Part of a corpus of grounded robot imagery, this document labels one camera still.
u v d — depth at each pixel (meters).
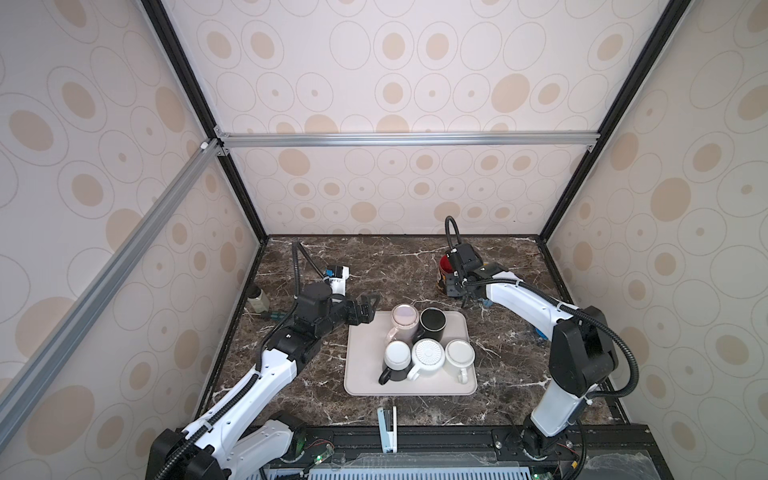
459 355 0.81
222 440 0.41
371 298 1.03
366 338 0.92
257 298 0.92
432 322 0.85
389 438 0.73
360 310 0.68
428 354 0.81
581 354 0.47
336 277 0.67
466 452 0.73
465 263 0.70
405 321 0.83
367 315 0.69
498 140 1.85
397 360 0.78
